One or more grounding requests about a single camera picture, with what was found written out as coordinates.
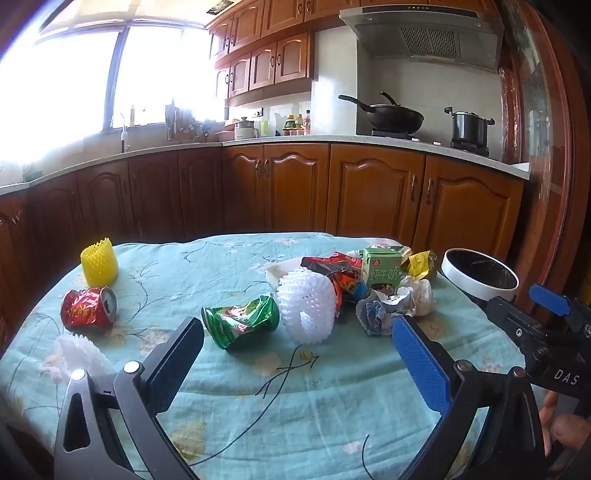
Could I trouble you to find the orange snack wrapper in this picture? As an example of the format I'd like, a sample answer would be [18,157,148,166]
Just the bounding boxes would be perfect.
[330,272,370,321]

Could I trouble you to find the white crumpled tissue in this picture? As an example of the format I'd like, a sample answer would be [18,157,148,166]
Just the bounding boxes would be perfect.
[409,277,435,318]

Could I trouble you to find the steel stock pot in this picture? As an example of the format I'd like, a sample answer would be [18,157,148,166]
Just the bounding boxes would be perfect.
[444,106,496,145]

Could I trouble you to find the wooden wall cabinets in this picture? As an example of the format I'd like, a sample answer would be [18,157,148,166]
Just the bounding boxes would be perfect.
[205,0,504,108]

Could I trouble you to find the steel range hood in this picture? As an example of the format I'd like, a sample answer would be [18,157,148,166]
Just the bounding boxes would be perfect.
[339,4,505,72]

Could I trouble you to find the dish rack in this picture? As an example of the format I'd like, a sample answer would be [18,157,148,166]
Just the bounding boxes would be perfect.
[165,102,213,141]

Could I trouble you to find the black wok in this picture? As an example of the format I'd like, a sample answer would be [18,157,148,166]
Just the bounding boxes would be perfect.
[338,91,424,132]

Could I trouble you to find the black gas stove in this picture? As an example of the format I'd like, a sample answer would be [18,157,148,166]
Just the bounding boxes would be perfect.
[369,129,491,157]

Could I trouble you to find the yellow foam fruit net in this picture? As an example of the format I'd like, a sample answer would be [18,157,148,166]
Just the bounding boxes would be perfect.
[81,235,119,288]

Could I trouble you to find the yellow wrapper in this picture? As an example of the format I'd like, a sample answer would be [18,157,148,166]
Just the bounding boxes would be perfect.
[407,250,438,281]

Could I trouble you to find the large white foam net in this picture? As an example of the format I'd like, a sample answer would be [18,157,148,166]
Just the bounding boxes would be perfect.
[277,267,337,345]

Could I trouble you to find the sink faucet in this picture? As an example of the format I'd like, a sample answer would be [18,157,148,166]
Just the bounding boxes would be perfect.
[111,112,132,153]

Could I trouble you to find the wooden framed glass door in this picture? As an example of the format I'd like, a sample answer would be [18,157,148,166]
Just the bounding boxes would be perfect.
[499,0,580,324]

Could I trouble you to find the person's right hand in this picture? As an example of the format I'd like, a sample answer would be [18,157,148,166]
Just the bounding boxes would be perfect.
[539,390,591,457]

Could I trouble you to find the small white foam net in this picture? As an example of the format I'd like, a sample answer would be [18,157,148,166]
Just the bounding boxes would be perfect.
[54,333,116,384]

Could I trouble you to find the white rimmed trash bin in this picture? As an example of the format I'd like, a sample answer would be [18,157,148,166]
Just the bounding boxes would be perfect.
[441,248,520,311]

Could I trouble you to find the kitchen window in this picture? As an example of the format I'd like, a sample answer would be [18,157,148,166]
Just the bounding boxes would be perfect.
[0,14,218,167]

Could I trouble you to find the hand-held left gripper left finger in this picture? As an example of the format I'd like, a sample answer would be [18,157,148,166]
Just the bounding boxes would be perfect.
[54,316,205,480]

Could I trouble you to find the crumpled printed paper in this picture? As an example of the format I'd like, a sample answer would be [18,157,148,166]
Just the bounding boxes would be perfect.
[355,286,416,337]

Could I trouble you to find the dark red snack wrapper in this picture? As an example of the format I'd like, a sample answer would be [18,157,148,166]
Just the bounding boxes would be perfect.
[301,252,363,278]

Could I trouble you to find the crushed red can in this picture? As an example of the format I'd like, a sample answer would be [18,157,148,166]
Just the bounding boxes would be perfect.
[60,287,118,331]

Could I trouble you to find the light blue floral tablecloth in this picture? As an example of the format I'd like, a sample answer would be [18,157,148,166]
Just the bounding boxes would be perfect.
[0,233,546,480]

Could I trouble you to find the wooden kitchen base cabinets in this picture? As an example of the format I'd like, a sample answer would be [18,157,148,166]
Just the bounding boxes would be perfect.
[0,134,531,296]

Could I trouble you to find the green milk carton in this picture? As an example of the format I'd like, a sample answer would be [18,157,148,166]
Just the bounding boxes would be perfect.
[360,247,404,296]

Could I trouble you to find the white electric cooker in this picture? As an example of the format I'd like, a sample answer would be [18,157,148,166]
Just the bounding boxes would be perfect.
[233,117,259,140]

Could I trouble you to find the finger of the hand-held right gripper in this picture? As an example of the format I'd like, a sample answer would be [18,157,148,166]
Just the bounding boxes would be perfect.
[484,295,550,365]
[529,284,586,330]

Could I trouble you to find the crushed green can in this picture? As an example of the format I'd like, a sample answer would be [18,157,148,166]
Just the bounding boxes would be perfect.
[201,294,281,350]

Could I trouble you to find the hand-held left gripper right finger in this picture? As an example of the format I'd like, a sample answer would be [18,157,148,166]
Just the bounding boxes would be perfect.
[392,316,548,480]

